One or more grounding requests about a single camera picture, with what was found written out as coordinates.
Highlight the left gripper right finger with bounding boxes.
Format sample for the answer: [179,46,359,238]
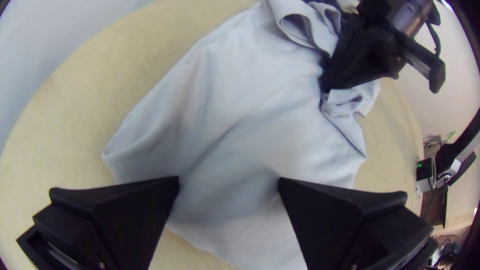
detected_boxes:
[278,177,439,270]

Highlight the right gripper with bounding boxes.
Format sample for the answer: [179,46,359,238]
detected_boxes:
[318,0,447,95]

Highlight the black cable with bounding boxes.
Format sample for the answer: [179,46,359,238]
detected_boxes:
[425,18,443,57]

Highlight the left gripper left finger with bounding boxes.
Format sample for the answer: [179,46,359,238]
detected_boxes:
[16,176,180,270]

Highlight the light grey t-shirt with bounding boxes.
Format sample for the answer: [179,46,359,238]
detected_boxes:
[101,0,382,270]

